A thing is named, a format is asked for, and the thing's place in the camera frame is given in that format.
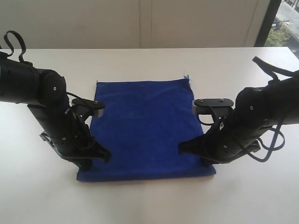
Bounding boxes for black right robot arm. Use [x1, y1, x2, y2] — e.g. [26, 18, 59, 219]
[178, 57, 299, 165]

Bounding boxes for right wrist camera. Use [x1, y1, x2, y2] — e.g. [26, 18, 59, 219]
[192, 98, 234, 117]

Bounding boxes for dark window frame post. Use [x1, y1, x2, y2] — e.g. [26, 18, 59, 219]
[254, 0, 281, 47]

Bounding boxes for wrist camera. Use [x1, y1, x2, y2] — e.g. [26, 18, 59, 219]
[192, 98, 234, 117]
[71, 98, 106, 118]

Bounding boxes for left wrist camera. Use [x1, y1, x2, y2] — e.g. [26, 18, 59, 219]
[71, 98, 106, 118]

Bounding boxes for blue microfibre towel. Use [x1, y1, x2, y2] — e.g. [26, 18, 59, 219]
[77, 77, 216, 182]

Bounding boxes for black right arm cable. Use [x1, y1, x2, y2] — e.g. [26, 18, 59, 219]
[252, 126, 286, 162]

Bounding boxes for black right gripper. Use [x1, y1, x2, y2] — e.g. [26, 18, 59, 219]
[178, 114, 261, 166]

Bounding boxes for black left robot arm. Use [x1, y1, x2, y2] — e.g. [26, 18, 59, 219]
[0, 30, 112, 172]

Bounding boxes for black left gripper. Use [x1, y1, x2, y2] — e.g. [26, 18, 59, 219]
[28, 102, 111, 172]

